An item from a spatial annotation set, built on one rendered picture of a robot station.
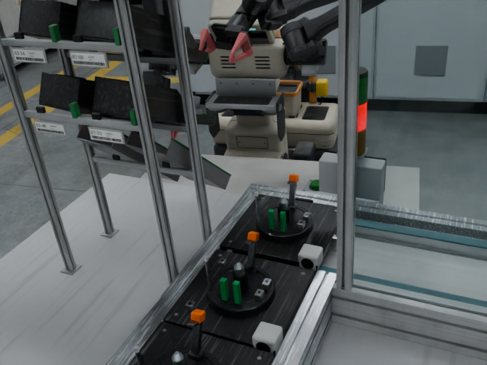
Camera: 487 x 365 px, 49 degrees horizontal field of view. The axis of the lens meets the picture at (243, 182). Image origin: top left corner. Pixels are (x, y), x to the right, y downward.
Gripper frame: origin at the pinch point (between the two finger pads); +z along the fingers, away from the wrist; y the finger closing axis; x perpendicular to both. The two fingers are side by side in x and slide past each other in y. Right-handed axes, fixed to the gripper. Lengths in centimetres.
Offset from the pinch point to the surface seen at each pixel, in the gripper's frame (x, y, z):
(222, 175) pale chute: 21.7, 6.1, 20.5
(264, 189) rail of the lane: 32.5, 12.9, 15.0
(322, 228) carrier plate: 27, 36, 24
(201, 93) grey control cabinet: 208, -196, -156
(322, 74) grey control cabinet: 202, -96, -192
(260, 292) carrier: 11, 37, 50
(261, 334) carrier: 9, 42, 58
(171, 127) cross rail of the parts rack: -1.1, 2.9, 24.5
